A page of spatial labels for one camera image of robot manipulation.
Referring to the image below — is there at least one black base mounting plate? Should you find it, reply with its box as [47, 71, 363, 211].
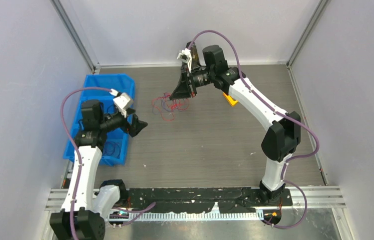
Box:
[114, 187, 293, 214]

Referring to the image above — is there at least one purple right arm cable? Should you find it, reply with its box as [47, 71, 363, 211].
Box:
[186, 30, 321, 230]

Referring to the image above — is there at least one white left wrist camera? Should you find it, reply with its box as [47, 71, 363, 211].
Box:
[110, 88, 135, 118]

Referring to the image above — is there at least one perforated metal rail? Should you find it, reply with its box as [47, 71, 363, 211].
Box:
[57, 211, 267, 222]

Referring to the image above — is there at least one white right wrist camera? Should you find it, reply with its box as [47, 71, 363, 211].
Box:
[177, 48, 192, 72]

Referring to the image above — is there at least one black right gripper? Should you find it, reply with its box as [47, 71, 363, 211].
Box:
[170, 66, 214, 102]

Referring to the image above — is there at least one black metronome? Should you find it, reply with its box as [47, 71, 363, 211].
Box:
[189, 43, 201, 70]

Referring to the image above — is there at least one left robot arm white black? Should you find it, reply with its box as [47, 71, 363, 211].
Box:
[49, 99, 148, 240]

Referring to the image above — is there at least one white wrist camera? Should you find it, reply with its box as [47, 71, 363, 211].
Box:
[177, 48, 192, 72]
[110, 88, 135, 118]

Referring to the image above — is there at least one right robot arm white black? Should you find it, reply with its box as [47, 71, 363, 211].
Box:
[170, 44, 301, 205]

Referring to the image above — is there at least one blue plastic bin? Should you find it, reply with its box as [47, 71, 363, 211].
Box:
[68, 73, 135, 166]

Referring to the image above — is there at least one yellow triangular plastic piece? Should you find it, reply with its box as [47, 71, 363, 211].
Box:
[223, 92, 238, 107]

